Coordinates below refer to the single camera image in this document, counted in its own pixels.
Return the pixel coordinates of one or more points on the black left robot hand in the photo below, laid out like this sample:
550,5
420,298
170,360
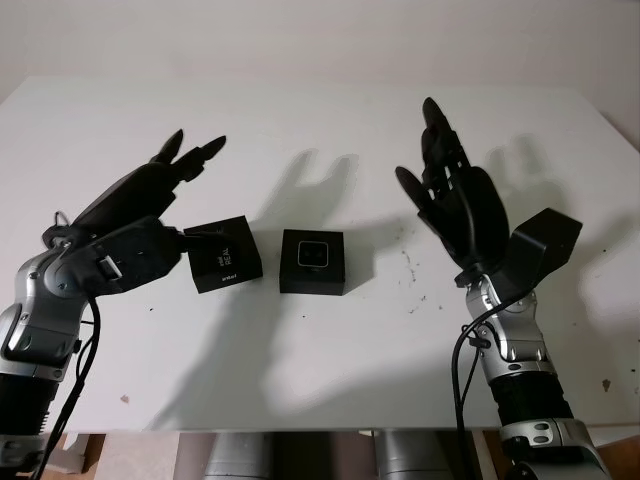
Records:
135,190

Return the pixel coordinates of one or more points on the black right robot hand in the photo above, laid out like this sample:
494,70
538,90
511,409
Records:
475,220

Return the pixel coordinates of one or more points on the black Intel RealSense box lid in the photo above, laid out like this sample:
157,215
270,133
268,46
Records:
230,270

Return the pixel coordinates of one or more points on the small silver depth camera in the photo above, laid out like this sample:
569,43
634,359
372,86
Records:
312,255

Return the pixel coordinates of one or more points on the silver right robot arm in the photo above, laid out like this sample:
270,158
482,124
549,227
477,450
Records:
515,330

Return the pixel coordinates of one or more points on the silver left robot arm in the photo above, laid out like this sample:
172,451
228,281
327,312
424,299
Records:
45,305

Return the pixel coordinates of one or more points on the grey right robot thigh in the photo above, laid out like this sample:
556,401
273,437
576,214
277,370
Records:
407,457

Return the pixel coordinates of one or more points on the grey robot thigh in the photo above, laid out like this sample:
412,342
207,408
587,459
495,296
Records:
240,457
407,457

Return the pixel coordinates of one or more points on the grey left robot thigh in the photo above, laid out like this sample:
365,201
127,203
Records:
240,457

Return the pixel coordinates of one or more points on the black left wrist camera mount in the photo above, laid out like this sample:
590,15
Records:
140,255

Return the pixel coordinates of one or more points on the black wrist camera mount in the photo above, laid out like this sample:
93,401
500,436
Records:
540,250
140,255

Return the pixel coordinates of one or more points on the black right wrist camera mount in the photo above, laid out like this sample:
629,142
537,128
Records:
540,250

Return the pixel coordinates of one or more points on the black camera box base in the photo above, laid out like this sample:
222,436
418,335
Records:
312,282

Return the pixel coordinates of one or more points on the white table leg frame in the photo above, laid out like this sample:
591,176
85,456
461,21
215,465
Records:
615,436

